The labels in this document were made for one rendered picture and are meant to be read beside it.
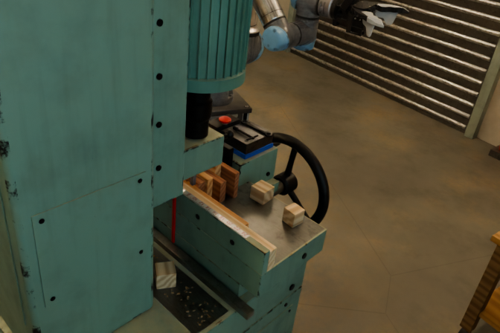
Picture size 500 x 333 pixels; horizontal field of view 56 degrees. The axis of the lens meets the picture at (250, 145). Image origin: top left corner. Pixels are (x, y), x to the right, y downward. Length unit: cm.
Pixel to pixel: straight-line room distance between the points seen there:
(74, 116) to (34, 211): 14
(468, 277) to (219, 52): 196
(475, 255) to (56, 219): 228
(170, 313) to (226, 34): 53
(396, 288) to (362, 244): 30
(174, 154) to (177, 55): 18
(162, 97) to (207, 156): 23
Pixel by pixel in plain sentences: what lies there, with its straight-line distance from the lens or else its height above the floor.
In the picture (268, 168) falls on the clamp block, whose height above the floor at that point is 91.
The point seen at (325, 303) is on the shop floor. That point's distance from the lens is 214.
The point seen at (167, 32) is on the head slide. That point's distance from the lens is 74.
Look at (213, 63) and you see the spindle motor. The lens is 82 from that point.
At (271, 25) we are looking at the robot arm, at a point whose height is 115.
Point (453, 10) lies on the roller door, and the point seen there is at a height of 84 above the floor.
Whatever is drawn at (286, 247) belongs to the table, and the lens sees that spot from 97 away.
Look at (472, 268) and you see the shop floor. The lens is 261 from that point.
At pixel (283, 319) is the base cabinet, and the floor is 64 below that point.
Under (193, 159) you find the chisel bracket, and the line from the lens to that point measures 94.
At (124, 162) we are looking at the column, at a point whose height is 115.
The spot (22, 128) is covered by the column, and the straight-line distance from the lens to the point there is 62.
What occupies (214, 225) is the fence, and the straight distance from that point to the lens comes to 94.
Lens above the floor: 153
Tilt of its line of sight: 29 degrees down
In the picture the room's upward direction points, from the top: 7 degrees clockwise
